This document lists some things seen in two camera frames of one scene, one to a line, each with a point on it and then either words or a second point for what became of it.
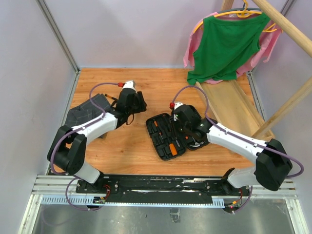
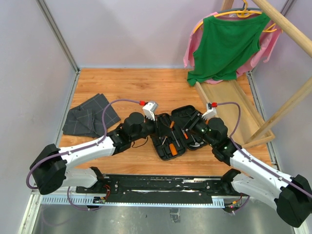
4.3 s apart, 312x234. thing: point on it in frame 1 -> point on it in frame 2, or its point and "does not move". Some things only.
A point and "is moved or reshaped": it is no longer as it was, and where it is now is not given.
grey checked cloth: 80,114 does not move
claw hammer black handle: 198,144 does not move
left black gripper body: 139,106 -> 149,128
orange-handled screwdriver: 173,150 does not move
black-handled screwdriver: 177,142 is moved or reshaped
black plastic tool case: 168,141 does not move
